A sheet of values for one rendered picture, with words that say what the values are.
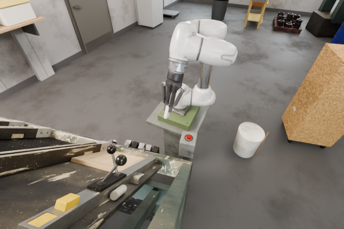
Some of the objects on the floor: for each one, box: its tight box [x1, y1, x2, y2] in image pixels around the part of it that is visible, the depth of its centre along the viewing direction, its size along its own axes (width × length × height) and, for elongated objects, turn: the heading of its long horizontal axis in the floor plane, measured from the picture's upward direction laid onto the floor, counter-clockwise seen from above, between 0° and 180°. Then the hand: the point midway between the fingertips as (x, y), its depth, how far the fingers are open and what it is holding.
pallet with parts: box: [273, 12, 304, 34], centre depth 570 cm, size 78×110×40 cm
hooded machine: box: [136, 0, 163, 29], centre depth 548 cm, size 64×57×125 cm
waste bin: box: [211, 0, 230, 20], centre depth 619 cm, size 56×58×72 cm
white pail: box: [233, 122, 269, 158], centre depth 222 cm, size 32×30×47 cm
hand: (167, 111), depth 89 cm, fingers closed
